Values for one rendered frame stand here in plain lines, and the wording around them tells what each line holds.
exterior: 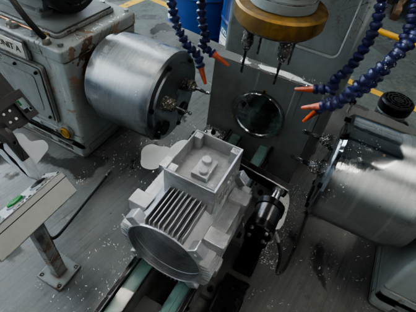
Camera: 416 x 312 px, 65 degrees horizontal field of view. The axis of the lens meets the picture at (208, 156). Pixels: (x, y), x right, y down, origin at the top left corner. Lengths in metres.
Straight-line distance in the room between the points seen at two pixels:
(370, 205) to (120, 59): 0.63
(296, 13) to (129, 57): 0.39
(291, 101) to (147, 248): 0.49
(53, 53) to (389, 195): 0.78
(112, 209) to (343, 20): 0.75
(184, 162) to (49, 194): 0.25
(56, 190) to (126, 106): 0.27
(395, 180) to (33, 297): 0.79
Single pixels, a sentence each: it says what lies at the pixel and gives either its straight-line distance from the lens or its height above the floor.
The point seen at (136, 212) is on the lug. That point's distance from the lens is 0.57.
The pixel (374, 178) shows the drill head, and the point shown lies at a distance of 0.69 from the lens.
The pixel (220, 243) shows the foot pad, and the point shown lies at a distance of 0.57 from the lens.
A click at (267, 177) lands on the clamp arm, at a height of 1.03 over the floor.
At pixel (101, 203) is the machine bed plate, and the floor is 0.80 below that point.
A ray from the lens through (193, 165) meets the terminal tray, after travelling 0.61.
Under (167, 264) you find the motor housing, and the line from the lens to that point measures 0.69.
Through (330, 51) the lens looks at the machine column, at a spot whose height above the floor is 1.19.
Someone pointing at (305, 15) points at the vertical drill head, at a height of 1.34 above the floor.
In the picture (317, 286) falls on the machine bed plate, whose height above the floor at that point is 0.80.
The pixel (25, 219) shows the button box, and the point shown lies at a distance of 0.64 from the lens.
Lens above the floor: 1.57
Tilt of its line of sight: 47 degrees down
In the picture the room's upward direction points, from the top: 8 degrees clockwise
